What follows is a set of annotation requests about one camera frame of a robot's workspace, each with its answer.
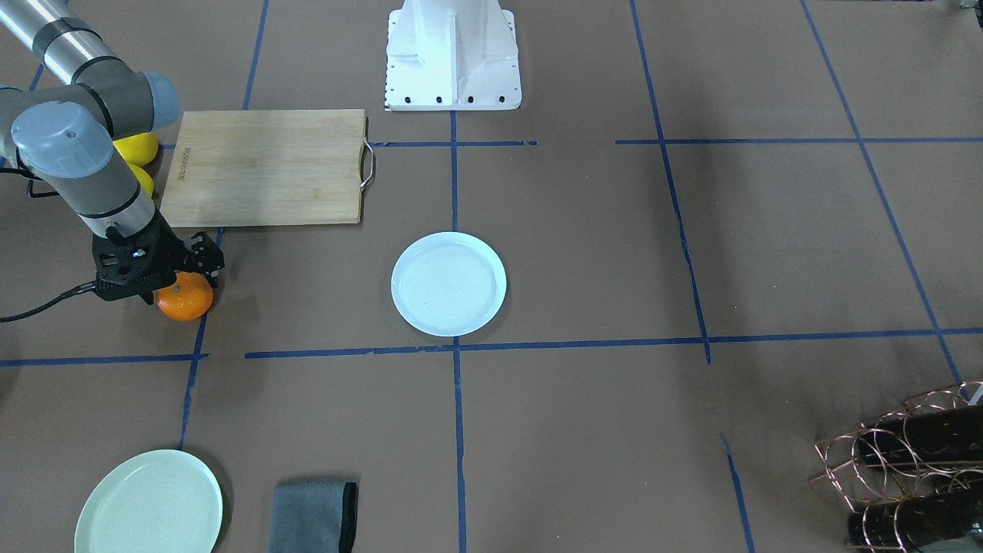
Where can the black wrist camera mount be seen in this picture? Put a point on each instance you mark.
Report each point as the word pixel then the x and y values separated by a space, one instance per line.
pixel 202 246

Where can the orange fruit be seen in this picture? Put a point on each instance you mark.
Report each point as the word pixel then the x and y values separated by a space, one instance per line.
pixel 187 299

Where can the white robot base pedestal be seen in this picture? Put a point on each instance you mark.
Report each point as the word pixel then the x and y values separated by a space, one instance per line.
pixel 452 55

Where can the grey folded cloth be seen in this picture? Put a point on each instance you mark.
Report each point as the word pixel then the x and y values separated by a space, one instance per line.
pixel 314 516

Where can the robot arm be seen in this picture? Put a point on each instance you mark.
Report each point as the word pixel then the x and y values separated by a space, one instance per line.
pixel 64 136

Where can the bamboo cutting board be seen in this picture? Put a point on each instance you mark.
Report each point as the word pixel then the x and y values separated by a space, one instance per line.
pixel 264 168

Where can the light blue plate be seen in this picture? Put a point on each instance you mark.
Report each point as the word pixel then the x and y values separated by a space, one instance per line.
pixel 448 284

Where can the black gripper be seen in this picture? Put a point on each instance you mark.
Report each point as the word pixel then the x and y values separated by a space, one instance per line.
pixel 203 259

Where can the yellow lemon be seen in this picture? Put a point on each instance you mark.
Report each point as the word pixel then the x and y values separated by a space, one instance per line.
pixel 143 178
pixel 138 149

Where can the dark green wine bottle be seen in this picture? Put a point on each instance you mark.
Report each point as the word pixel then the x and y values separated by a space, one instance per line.
pixel 949 439

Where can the light green plate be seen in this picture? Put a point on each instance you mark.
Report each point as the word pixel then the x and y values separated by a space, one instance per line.
pixel 161 501

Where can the upper yellow lemon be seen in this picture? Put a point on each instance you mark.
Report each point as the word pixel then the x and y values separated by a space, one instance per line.
pixel 138 149

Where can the copper wire bottle rack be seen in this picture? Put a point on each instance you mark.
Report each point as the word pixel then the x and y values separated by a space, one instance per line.
pixel 911 478

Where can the lower yellow lemon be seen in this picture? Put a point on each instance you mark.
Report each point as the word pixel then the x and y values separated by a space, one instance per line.
pixel 143 178

